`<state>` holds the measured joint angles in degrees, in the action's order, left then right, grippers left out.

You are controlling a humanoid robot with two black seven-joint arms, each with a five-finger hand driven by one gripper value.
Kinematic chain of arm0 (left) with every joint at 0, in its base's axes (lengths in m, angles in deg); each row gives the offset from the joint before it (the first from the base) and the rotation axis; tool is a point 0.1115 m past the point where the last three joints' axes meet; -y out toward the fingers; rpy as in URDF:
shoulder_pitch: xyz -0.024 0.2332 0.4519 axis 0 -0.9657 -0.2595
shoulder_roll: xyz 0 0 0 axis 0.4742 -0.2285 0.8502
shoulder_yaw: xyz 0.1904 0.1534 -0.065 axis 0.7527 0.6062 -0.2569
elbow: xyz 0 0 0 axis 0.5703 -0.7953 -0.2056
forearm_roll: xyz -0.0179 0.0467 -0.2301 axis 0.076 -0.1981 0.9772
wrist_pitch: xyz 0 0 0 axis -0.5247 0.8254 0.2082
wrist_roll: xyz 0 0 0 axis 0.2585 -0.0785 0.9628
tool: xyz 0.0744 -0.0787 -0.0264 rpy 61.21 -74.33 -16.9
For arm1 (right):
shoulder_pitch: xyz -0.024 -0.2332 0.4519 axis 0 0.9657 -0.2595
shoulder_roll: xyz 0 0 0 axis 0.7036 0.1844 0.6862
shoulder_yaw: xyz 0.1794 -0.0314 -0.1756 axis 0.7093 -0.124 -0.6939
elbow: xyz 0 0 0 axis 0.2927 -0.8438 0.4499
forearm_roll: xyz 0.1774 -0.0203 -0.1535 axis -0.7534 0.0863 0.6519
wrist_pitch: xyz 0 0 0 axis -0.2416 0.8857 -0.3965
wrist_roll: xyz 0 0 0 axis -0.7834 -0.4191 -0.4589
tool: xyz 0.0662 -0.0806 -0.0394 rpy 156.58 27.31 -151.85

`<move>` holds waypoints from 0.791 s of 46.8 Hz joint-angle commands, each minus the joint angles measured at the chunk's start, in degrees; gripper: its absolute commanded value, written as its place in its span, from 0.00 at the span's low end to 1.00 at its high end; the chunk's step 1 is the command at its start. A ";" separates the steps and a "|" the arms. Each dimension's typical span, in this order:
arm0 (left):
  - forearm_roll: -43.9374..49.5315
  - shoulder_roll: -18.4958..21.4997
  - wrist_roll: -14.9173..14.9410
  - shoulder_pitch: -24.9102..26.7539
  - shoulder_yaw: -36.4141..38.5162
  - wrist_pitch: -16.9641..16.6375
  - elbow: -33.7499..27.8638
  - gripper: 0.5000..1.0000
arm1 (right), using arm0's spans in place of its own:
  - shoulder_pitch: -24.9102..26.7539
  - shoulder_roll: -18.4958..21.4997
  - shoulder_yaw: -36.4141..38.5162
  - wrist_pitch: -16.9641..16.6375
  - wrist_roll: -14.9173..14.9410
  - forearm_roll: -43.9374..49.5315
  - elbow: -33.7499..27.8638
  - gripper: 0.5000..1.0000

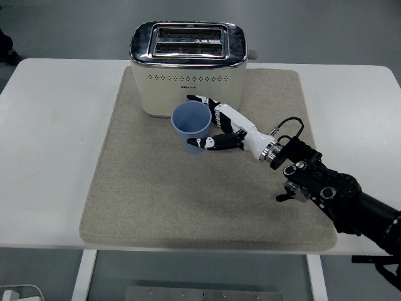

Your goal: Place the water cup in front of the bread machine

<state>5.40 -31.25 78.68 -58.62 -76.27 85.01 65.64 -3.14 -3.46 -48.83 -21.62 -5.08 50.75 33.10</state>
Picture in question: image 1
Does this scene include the black table control panel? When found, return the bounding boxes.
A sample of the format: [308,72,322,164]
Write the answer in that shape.
[351,255,392,264]

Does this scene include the cream and chrome toaster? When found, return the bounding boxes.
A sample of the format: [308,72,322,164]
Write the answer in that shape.
[128,21,259,120]

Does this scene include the white table leg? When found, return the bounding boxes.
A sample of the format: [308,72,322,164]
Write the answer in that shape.
[305,254,329,301]
[70,250,99,301]

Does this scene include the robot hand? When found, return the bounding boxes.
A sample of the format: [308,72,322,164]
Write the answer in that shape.
[185,93,273,160]

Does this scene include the blue ribbed plastic cup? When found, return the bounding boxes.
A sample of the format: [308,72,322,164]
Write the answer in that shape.
[170,101,213,155]

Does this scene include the beige fabric mat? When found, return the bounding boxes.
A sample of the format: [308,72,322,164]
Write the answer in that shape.
[78,67,338,251]

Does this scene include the person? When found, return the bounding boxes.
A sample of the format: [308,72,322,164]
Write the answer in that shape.
[0,27,20,65]

